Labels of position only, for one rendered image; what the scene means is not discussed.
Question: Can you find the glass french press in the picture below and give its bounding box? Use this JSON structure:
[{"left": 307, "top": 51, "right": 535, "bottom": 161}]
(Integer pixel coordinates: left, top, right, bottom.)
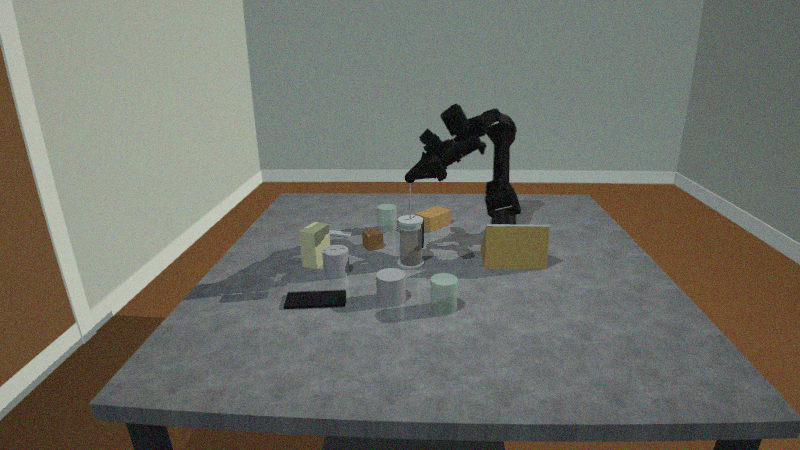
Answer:
[{"left": 397, "top": 172, "right": 424, "bottom": 270}]

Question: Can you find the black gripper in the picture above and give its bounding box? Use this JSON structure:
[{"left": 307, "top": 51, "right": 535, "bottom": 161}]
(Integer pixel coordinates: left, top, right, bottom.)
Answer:
[{"left": 407, "top": 138, "right": 463, "bottom": 182}]

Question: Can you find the grey cylinder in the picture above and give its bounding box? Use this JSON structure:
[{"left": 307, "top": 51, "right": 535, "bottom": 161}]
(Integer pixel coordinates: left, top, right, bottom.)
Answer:
[
  {"left": 322, "top": 245, "right": 350, "bottom": 279},
  {"left": 376, "top": 268, "right": 406, "bottom": 307}
]

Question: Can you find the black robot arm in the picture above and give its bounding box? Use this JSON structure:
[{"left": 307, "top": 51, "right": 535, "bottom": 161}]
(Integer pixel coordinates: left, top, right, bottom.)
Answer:
[{"left": 420, "top": 104, "right": 521, "bottom": 224}]

